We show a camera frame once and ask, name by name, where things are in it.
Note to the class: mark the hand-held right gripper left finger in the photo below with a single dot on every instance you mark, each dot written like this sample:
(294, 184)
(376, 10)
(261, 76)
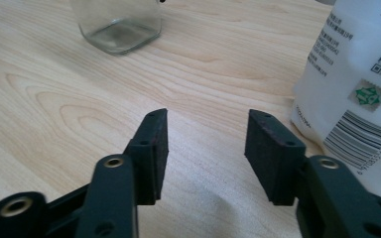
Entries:
(149, 155)

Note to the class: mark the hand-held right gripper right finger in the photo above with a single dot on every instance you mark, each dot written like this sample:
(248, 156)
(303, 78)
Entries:
(271, 158)

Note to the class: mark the white plastic bag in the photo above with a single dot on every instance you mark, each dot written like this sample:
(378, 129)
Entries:
(344, 66)

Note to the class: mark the glass jar with black lid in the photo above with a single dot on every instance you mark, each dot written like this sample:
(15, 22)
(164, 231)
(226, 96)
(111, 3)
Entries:
(119, 36)

